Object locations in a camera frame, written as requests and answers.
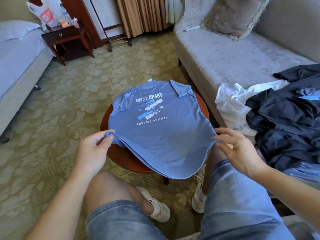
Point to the person's right hand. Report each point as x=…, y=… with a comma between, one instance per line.
x=242, y=152

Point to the person's left hand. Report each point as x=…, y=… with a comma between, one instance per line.
x=92, y=153

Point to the pile of clothes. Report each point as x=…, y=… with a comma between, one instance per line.
x=280, y=117

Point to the light blue printed T-shirt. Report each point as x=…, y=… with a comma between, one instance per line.
x=170, y=142

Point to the person's right forearm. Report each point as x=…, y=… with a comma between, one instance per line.
x=295, y=190

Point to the person's left forearm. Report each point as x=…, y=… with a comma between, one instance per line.
x=60, y=212

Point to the person's right leg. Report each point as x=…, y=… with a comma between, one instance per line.
x=215, y=165

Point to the round wooden table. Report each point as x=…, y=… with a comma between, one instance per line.
x=120, y=157

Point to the blue denim shorts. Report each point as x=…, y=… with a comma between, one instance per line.
x=240, y=207

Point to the white sneaker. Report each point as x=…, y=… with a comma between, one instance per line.
x=199, y=200
x=157, y=207

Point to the grey velvet chaise sofa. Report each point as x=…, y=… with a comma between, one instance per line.
x=225, y=57

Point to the white bed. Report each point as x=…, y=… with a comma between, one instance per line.
x=17, y=72

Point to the black valet stand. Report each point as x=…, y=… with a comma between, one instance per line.
x=112, y=40

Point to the dark wooden nightstand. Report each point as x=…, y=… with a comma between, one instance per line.
x=62, y=33

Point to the small white flat object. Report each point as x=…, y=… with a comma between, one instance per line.
x=192, y=28

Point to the brown fringed cushion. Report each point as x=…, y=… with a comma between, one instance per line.
x=232, y=15

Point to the plain white plastic bag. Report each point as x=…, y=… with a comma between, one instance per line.
x=65, y=15

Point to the white pillow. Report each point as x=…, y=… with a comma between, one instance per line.
x=17, y=30

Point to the white plastic bag red print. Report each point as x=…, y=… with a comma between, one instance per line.
x=45, y=16

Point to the beige curtain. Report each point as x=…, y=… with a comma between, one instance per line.
x=140, y=15

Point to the white sheer curtain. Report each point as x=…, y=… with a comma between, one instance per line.
x=173, y=8

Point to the beige padded headboard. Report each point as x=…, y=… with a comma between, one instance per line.
x=10, y=8

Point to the dark wooden wall panel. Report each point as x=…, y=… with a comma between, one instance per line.
x=82, y=15

